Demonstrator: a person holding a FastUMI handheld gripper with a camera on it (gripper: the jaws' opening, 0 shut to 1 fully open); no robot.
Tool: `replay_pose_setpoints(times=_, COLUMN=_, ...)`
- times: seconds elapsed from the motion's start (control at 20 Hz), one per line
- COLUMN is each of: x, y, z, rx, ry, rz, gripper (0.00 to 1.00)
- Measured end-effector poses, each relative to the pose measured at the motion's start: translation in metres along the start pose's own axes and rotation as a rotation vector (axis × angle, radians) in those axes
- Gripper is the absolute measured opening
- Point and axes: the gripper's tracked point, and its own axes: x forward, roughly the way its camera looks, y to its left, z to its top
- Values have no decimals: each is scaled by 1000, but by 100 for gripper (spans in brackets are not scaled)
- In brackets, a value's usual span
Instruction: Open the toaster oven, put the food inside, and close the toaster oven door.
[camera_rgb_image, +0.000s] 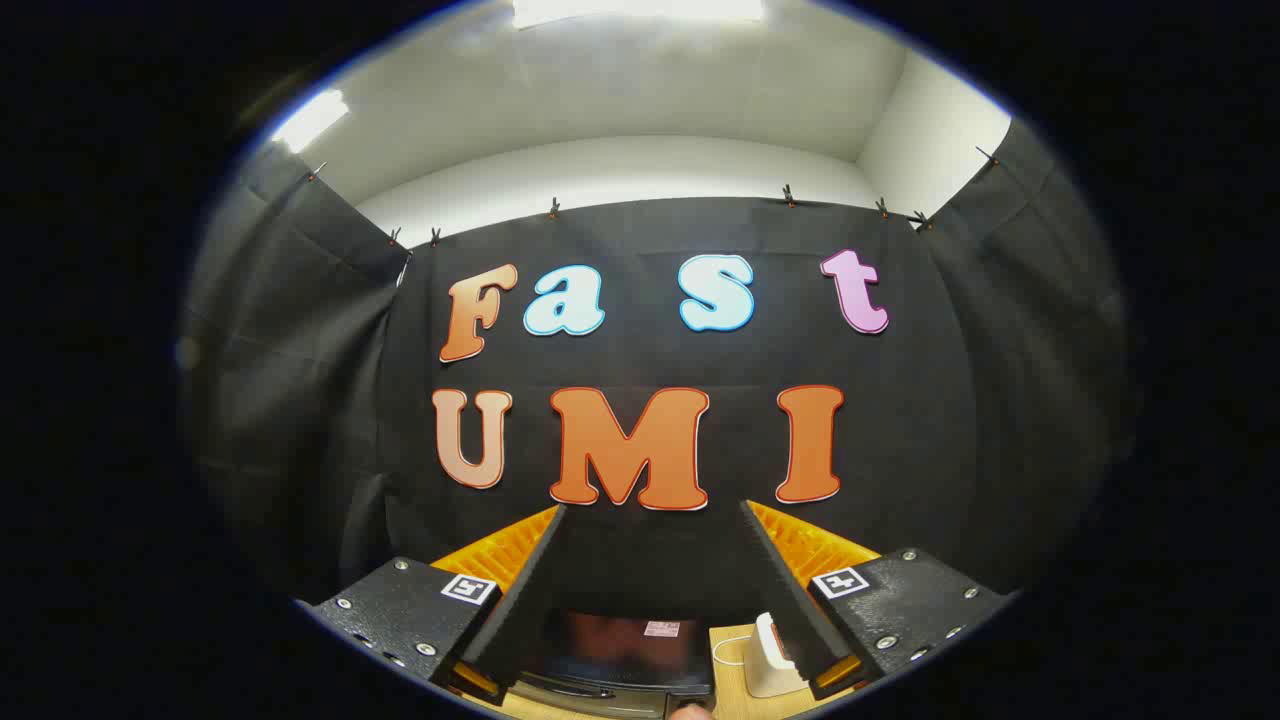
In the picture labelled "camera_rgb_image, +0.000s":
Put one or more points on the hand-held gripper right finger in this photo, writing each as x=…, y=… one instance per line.
x=785, y=590

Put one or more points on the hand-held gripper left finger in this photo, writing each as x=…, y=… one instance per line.
x=535, y=590

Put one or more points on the black toaster oven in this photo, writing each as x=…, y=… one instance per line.
x=620, y=640

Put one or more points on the white slot toaster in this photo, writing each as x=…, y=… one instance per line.
x=765, y=660

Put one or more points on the row of black clips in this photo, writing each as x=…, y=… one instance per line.
x=788, y=195

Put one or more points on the ceiling light panel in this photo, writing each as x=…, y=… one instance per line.
x=640, y=10
x=310, y=120

